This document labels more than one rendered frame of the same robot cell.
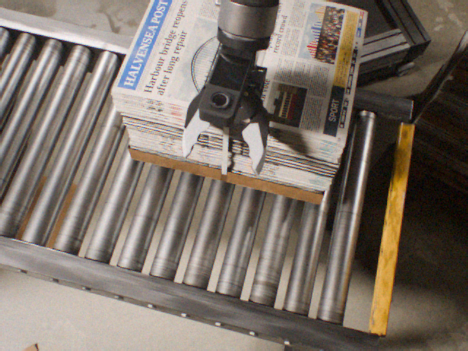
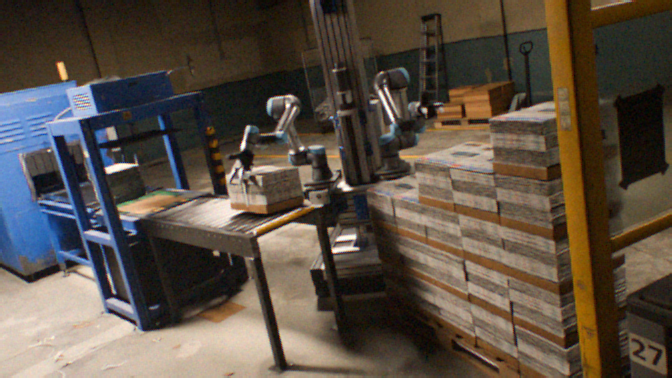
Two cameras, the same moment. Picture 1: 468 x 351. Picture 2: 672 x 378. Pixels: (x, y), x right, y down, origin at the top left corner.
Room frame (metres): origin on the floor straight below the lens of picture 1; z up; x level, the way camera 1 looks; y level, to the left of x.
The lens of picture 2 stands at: (-2.04, -2.40, 1.69)
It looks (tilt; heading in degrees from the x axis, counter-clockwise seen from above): 14 degrees down; 36
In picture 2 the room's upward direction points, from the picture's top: 11 degrees counter-clockwise
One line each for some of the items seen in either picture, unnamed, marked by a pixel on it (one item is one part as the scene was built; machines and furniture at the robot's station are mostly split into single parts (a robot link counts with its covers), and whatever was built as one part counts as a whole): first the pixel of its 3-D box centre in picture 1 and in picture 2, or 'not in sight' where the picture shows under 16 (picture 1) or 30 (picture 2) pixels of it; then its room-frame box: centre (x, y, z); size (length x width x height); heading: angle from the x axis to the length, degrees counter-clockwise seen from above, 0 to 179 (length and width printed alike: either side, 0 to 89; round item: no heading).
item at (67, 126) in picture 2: not in sight; (127, 113); (0.64, 1.33, 1.50); 0.94 x 0.68 x 0.10; 168
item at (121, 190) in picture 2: not in sight; (117, 183); (0.77, 1.89, 0.93); 0.38 x 0.30 x 0.26; 78
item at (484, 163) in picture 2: not in sight; (499, 158); (0.41, -1.52, 1.06); 0.37 x 0.28 x 0.01; 152
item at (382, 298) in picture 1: (393, 221); (285, 219); (0.28, -0.31, 0.81); 0.43 x 0.03 x 0.02; 168
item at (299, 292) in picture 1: (316, 203); (272, 222); (0.32, -0.17, 0.77); 0.47 x 0.05 x 0.05; 168
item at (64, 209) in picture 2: not in sight; (97, 199); (0.89, 2.43, 0.75); 1.53 x 0.64 x 0.10; 78
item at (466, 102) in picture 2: not in sight; (476, 104); (7.14, 1.17, 0.28); 1.20 x 0.83 x 0.57; 78
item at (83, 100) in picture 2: not in sight; (121, 93); (0.65, 1.33, 1.65); 0.60 x 0.45 x 0.20; 168
